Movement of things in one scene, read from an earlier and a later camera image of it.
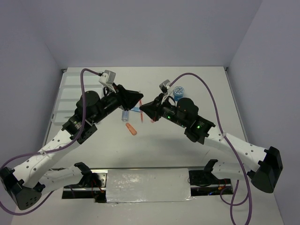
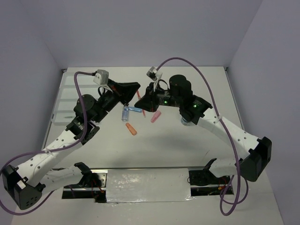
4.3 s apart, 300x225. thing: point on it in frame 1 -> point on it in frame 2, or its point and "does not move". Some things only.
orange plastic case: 133,132 does not move
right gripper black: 153,108 -> 149,101
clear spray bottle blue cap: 125,114 does not move
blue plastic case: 136,109 does not move
